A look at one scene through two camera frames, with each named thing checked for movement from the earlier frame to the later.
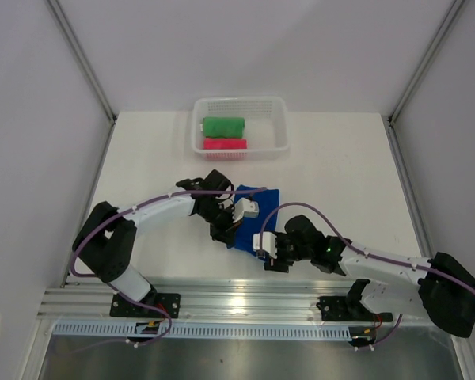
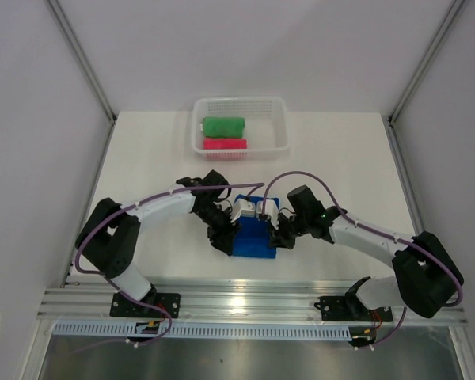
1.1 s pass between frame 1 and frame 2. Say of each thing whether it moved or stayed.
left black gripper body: stayed
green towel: stayed
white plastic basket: stayed
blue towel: moved
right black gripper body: moved
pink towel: stayed
